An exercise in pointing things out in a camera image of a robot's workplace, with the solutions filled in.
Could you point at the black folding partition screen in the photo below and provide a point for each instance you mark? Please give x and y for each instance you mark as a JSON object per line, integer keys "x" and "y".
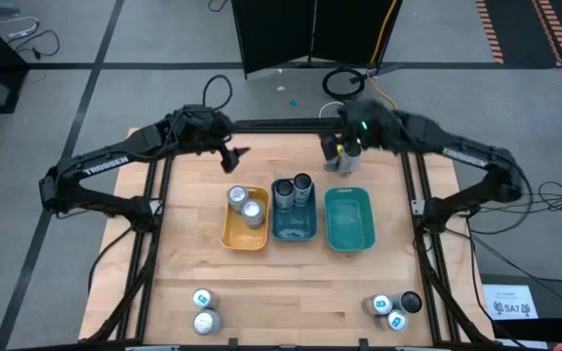
{"x": 281, "y": 34}

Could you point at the dark blue plastic bin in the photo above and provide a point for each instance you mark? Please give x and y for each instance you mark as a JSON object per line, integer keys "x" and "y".
{"x": 293, "y": 226}

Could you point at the silver blue slim can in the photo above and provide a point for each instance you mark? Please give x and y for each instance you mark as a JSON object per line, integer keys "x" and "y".
{"x": 331, "y": 167}
{"x": 382, "y": 304}
{"x": 202, "y": 298}
{"x": 397, "y": 321}

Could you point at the yellow plastic bin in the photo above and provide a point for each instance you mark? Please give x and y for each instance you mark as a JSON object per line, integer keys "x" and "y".
{"x": 242, "y": 239}

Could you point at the black mat orange stripes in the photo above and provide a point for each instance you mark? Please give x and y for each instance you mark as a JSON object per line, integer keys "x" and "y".
{"x": 520, "y": 29}

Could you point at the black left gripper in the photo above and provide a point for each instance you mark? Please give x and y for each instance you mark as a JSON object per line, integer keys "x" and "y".
{"x": 212, "y": 136}

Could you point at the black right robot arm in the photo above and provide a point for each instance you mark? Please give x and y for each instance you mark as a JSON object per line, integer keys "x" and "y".
{"x": 466, "y": 156}

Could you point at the black box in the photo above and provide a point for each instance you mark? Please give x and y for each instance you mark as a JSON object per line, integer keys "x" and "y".
{"x": 554, "y": 292}

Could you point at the long black bar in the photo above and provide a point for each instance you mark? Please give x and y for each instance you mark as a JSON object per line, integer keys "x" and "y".
{"x": 286, "y": 123}

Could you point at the black aluminium rig frame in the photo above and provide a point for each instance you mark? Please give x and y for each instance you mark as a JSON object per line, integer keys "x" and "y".
{"x": 144, "y": 273}

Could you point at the silver cans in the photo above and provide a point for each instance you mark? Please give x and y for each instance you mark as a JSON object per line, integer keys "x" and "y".
{"x": 252, "y": 213}

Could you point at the white paper label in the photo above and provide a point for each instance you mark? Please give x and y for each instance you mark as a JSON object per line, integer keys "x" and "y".
{"x": 510, "y": 302}

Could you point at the green plastic bin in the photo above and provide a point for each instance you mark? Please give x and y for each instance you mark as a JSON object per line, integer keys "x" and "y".
{"x": 349, "y": 219}

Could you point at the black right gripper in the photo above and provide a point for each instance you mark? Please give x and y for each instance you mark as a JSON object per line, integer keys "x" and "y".
{"x": 359, "y": 124}

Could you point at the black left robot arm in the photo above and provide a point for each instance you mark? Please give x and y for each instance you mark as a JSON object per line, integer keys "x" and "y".
{"x": 105, "y": 166}

